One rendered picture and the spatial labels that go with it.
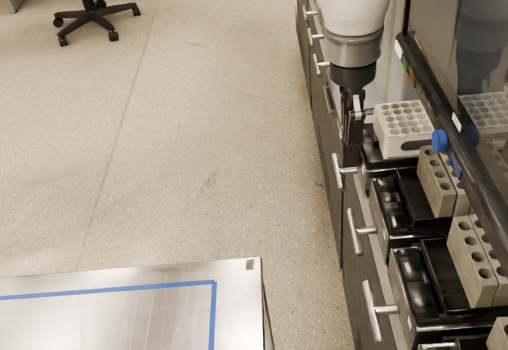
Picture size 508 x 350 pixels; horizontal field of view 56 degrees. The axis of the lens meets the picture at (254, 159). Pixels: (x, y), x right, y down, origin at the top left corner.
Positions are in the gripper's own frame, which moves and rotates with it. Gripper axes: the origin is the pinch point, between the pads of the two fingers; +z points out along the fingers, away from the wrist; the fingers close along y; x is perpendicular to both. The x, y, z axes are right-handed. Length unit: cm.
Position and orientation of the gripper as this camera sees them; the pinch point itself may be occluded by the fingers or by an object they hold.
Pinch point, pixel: (350, 151)
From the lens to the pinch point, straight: 92.4
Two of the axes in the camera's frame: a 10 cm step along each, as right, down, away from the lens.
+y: -0.2, -6.6, 7.5
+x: -9.9, 1.0, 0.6
